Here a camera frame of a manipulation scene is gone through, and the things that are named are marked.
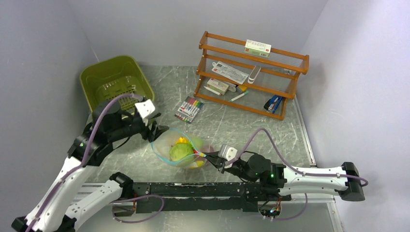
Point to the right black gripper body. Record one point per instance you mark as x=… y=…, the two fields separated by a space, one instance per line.
x=239 y=170

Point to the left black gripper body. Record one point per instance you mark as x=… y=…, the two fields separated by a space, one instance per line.
x=131 y=125

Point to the clear zip bag blue zipper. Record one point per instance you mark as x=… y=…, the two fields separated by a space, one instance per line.
x=163 y=144

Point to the yellow pear toy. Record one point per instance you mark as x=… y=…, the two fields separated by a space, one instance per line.
x=182 y=140

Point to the pale green cabbage toy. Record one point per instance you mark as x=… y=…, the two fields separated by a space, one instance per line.
x=180 y=151

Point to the yellow banana toy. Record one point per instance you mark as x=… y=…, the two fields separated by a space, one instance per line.
x=197 y=164

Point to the green lime toy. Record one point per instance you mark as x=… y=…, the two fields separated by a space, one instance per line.
x=197 y=143

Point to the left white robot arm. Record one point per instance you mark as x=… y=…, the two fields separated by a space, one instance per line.
x=56 y=211

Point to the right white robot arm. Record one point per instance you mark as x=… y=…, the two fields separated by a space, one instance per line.
x=282 y=180

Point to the pack of coloured markers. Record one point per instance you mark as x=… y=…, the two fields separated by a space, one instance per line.
x=189 y=109

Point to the olive green plastic basket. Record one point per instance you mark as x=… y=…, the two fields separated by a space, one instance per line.
x=112 y=77

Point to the blue stapler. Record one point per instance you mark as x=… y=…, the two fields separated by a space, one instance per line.
x=272 y=104

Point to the small white box lower shelf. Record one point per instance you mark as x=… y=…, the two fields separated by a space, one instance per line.
x=216 y=86

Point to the flat white packaged item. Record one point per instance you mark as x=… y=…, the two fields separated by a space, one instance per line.
x=229 y=72

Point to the orange wooden shelf rack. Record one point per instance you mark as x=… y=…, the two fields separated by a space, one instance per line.
x=278 y=76

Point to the white green box on shelf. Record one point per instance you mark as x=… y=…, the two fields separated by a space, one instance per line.
x=257 y=48

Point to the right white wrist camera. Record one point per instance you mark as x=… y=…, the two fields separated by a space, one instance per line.
x=227 y=152

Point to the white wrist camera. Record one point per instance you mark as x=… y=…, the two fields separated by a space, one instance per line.
x=227 y=152
x=146 y=109

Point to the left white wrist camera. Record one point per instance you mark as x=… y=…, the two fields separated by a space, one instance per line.
x=146 y=109

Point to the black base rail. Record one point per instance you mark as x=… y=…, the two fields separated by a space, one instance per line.
x=150 y=197

